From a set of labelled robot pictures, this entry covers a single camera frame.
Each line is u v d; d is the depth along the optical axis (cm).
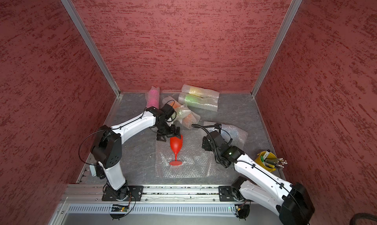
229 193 74
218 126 71
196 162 85
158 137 81
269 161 77
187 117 95
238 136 92
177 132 79
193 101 106
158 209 77
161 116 65
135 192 74
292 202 40
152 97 109
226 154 57
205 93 111
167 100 106
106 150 47
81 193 76
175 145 86
